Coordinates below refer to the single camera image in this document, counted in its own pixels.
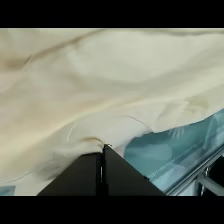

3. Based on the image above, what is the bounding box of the silver frame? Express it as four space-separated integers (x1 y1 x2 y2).
165 146 224 197

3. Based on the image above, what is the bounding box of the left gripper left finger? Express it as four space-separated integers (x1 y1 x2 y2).
37 152 103 197

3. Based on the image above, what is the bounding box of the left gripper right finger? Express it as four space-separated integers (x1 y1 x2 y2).
102 143 166 197

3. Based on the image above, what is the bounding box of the cream shirt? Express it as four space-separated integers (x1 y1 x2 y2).
0 28 224 188

